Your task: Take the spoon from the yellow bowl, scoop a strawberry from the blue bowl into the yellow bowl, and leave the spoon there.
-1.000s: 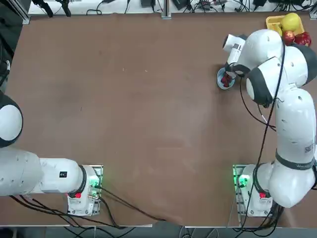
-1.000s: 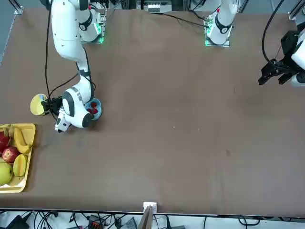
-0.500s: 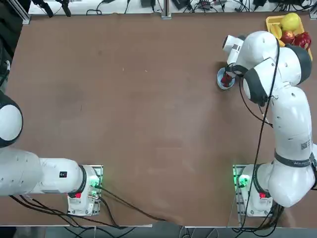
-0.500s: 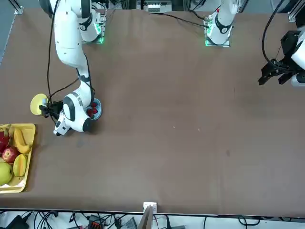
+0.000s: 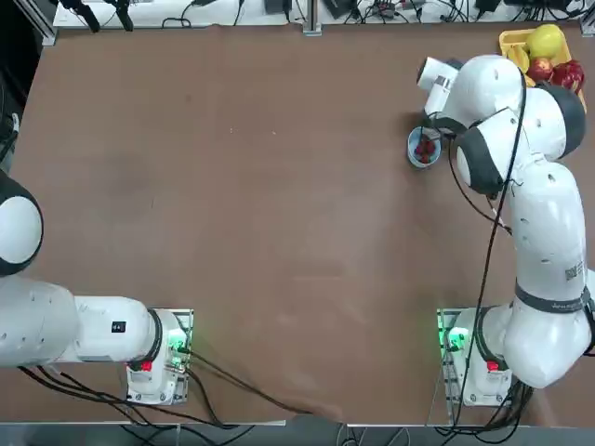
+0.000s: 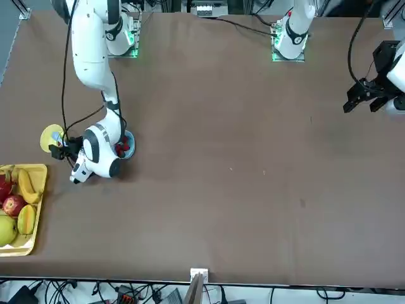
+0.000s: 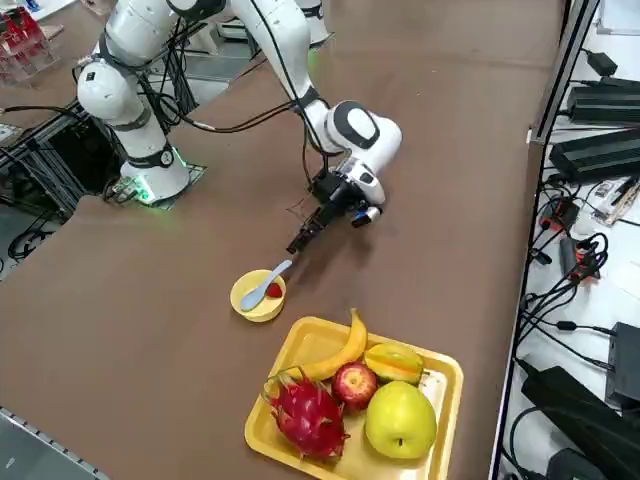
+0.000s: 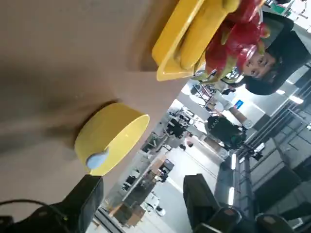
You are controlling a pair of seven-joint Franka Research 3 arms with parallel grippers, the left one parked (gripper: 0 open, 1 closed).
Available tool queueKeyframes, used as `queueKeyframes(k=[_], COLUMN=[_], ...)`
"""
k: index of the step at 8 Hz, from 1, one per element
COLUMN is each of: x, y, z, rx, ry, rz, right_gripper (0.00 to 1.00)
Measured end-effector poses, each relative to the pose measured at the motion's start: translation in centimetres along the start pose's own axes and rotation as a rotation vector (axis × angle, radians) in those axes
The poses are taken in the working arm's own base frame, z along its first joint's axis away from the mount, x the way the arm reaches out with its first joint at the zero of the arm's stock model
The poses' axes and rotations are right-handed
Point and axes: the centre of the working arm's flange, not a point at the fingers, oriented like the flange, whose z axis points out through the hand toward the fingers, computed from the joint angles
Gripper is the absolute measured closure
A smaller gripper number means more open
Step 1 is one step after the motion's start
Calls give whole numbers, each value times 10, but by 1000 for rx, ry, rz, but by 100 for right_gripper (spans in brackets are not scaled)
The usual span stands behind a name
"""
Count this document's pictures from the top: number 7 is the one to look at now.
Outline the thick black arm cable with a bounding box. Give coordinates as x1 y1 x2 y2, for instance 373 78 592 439
172 0 321 186

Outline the black metal frame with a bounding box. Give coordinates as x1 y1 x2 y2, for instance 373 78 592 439
0 107 126 224

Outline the circuit board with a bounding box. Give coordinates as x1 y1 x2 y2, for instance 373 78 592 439
591 175 640 227

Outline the pink dragon fruit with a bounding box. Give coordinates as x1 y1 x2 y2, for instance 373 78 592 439
263 366 351 464

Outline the yellow star fruit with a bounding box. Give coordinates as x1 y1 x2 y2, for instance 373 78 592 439
363 343 426 385

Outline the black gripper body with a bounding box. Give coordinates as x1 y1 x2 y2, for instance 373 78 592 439
312 170 369 217

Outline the large yellow-green apple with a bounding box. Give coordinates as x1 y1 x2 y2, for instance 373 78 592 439
364 380 439 460

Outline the black round device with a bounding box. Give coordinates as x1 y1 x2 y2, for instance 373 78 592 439
544 447 596 480

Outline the grey aluminium rail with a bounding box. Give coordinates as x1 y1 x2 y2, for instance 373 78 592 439
0 404 109 480

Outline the yellow banana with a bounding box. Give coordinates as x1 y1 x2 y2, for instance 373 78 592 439
292 307 370 382

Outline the yellow bowl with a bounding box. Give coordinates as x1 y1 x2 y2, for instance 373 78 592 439
229 269 287 324

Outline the small black power adapter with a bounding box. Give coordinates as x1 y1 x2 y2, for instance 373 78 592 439
584 49 620 77

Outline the white box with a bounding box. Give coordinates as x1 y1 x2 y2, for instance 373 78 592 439
216 14 249 42

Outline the yellow plastic tray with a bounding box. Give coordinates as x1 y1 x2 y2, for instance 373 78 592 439
243 315 465 480

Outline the red apple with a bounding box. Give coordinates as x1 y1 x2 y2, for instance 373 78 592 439
332 362 380 415

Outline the black box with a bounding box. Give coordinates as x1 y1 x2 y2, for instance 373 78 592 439
603 321 640 407

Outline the long black power adapter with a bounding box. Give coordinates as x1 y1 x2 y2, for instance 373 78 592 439
567 84 640 126
548 127 640 185

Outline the orange and black plug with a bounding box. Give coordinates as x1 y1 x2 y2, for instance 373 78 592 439
538 196 581 232
558 236 603 285

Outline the aluminium camera pole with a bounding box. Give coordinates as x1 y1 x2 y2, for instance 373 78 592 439
528 0 601 145

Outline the light blue spoon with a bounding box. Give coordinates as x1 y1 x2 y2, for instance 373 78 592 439
239 259 294 312

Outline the clear box with red items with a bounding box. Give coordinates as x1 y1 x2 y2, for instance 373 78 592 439
0 9 62 90

